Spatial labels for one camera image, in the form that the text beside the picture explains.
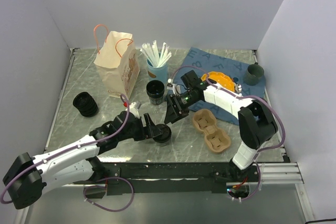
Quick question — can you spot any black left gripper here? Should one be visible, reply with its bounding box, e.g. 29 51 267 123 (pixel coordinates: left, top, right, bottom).
118 113 162 141

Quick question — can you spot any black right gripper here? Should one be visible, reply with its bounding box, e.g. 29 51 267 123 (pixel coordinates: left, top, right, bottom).
164 91 200 124

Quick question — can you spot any stack of black lids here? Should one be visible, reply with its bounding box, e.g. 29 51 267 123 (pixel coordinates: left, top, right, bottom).
72 92 99 118

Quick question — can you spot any black takeout coffee cup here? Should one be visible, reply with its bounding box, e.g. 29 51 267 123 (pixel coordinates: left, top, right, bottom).
154 136 172 147

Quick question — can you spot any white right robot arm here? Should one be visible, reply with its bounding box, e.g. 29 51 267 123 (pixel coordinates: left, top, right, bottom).
164 70 283 182

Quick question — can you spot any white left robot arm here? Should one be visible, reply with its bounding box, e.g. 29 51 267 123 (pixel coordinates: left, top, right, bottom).
1 111 164 209

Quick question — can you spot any brown paper takeout bag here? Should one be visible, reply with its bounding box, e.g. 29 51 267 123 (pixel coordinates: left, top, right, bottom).
93 24 140 98

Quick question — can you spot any blue straw holder cup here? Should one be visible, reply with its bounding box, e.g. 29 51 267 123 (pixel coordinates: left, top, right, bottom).
146 60 169 84

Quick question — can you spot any brown cardboard cup carrier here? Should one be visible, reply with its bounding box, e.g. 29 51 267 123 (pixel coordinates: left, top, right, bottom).
192 109 231 154

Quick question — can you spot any blue alphabet placemat cloth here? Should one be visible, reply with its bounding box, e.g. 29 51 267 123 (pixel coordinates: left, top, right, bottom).
165 47 266 126

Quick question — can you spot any orange dotted plate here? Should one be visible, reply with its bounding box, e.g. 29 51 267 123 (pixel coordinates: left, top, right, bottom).
208 71 235 92

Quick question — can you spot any wrapped white straws bundle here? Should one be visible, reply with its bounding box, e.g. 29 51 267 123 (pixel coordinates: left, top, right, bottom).
140 40 172 68

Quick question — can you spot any silver spoon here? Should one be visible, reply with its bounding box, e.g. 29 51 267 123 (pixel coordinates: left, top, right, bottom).
235 83 242 94

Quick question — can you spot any dark green mug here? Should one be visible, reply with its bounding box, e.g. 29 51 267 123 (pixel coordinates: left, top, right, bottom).
243 62 265 86

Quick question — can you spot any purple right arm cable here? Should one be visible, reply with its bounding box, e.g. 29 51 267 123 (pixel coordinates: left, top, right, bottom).
170 65 286 202

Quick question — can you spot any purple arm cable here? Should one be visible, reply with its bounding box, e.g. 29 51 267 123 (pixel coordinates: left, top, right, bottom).
170 65 286 202
0 94 134 211

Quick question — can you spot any aluminium frame rail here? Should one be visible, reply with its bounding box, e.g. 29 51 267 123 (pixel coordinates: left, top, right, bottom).
226 163 304 186

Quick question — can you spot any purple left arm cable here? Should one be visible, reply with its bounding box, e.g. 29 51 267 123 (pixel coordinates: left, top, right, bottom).
0 94 134 211

